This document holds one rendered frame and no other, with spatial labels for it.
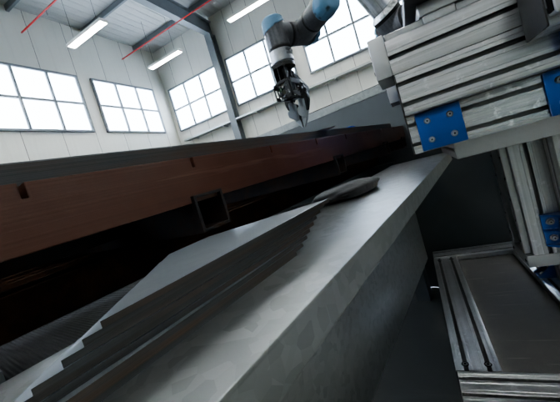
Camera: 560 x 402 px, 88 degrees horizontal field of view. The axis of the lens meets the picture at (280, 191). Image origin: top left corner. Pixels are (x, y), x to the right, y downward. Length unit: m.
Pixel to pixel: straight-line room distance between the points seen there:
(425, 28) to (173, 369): 0.70
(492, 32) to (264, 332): 0.68
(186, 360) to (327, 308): 0.10
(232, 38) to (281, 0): 2.16
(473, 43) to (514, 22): 0.07
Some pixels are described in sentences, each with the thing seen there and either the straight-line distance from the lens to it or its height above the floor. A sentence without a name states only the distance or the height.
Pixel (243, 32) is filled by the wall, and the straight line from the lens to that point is 12.09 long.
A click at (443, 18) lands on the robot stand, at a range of 0.74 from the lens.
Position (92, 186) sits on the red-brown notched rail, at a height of 0.81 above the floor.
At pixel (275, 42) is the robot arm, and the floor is 1.17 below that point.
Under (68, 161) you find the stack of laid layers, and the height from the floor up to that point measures 0.85.
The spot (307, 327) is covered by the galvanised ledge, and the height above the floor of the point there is 0.67.
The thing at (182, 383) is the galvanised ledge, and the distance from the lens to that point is 0.19.
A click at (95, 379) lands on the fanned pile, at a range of 0.21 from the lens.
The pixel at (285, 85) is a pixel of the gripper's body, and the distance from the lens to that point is 0.98.
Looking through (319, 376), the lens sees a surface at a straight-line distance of 0.54.
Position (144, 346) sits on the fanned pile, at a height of 0.69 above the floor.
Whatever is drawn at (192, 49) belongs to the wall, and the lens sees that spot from 13.25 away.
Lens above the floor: 0.77
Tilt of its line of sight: 3 degrees down
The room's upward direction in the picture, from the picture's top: 17 degrees counter-clockwise
